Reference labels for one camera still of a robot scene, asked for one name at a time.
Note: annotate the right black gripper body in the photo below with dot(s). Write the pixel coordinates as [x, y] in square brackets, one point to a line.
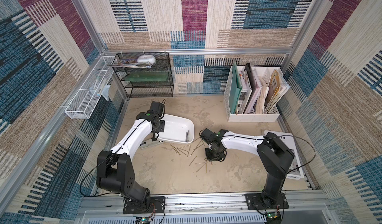
[214, 156]

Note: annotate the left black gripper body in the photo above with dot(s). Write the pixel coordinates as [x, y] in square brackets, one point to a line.
[160, 127]

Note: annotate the white plastic storage box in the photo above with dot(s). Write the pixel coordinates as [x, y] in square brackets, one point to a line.
[176, 128]

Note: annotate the white Inedia magazine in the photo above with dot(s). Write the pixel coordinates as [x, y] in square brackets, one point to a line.
[295, 171]

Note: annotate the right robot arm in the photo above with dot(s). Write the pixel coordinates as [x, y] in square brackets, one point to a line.
[274, 154]

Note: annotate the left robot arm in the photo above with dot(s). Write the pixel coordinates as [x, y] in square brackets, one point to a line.
[114, 171]

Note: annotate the white desktop file organizer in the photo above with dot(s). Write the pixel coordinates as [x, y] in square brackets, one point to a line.
[251, 105]

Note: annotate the steel nail lower pair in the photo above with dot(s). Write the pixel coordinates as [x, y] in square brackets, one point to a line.
[204, 166]

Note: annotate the green tray in shelf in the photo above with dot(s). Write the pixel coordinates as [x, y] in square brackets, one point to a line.
[147, 77]

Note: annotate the magazines on black shelf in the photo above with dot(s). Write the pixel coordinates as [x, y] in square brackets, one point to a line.
[130, 63]

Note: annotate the white round device on shelf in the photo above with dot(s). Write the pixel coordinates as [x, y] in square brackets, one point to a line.
[146, 59]

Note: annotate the green folder in organizer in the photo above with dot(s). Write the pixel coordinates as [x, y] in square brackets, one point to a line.
[235, 91]

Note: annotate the black binder in organizer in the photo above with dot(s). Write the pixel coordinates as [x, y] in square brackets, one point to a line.
[251, 77]

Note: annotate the brown envelopes in organizer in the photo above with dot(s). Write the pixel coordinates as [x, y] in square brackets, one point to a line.
[277, 89]

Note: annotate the black wire mesh shelf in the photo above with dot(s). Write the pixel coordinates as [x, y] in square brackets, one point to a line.
[146, 89]

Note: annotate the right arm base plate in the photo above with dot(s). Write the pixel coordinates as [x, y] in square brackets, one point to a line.
[257, 201]

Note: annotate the white wire wall basket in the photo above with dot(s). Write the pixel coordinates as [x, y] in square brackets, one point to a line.
[91, 90]

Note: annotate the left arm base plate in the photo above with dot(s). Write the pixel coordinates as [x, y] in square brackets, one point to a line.
[155, 205]

